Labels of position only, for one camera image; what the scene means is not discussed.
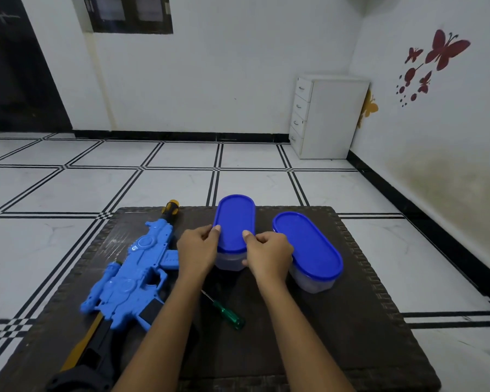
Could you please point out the clear container with blue lid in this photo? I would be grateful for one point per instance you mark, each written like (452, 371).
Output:
(234, 220)

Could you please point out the person's left forearm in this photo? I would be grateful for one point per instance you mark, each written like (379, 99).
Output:
(159, 342)

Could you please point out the dark framed window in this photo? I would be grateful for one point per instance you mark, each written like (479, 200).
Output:
(126, 16)

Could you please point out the yellow butterfly wall sticker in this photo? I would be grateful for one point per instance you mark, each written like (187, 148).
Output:
(367, 108)

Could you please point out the dark door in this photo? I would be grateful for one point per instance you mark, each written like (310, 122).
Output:
(16, 69)

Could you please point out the blue toy gun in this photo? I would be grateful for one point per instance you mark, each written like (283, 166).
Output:
(126, 281)

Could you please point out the person's right forearm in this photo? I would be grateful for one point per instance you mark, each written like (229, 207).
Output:
(306, 342)

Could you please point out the white drawer cabinet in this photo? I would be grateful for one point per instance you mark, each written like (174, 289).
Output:
(335, 118)

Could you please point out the dark brown wicker table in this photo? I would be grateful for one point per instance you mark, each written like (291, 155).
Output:
(351, 322)

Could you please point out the person's right hand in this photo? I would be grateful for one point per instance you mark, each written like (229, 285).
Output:
(269, 257)

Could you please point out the labelled container with blue lid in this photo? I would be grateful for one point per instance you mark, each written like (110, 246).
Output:
(310, 249)

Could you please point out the person's left hand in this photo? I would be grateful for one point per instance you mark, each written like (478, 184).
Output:
(196, 257)

